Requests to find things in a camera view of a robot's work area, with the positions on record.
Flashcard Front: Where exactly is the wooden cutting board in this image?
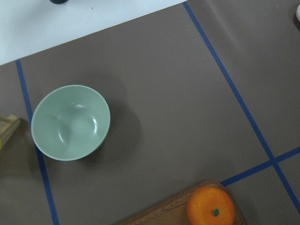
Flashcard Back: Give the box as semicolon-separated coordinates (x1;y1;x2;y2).
124;180;246;225

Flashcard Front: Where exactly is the black bottle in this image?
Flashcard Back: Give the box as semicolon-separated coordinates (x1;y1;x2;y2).
50;0;68;4

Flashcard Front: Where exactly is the green ceramic bowl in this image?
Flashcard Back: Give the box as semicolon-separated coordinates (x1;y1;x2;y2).
31;85;111;161

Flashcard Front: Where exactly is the orange fruit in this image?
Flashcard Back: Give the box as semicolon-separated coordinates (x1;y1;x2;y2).
187;186;235;225

